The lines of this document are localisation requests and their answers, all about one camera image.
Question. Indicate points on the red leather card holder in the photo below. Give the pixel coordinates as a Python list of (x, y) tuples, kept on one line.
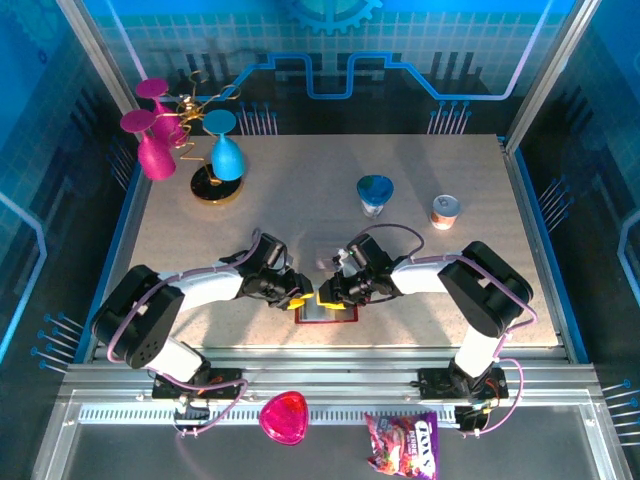
[(325, 316)]

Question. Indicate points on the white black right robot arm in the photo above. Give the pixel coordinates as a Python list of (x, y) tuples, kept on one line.
[(480, 290)]

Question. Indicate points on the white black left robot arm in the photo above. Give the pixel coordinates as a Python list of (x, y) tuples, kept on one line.
[(135, 320)]

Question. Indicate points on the clear cup with blue lid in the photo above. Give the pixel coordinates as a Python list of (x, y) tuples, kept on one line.
[(375, 190)]

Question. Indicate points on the orange white tin can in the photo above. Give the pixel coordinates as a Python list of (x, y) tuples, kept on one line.
[(445, 212)]

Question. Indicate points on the pink heart-shaped bowl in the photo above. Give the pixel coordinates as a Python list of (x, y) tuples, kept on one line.
[(284, 417)]

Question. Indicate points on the blue wine glass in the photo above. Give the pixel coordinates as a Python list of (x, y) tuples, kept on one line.
[(227, 160)]

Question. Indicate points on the purple snack bag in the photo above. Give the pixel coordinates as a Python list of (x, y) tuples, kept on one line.
[(402, 445)]

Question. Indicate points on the magenta wine glass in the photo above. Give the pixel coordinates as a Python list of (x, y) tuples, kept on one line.
[(156, 159), (152, 88)]

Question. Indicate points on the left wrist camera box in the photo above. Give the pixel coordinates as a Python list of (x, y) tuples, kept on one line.
[(289, 261)]

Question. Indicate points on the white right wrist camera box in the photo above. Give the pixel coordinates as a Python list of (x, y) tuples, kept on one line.
[(345, 262)]

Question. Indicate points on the aluminium front frame rail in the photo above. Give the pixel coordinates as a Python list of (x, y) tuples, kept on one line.
[(325, 372)]

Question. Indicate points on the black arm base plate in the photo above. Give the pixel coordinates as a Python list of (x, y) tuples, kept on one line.
[(430, 382), (230, 380)]

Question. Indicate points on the aluminium table side rail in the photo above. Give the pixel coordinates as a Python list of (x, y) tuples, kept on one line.
[(530, 240), (127, 235)]

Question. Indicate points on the aluminium frame post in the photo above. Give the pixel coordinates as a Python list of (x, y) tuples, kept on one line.
[(105, 65), (548, 75)]

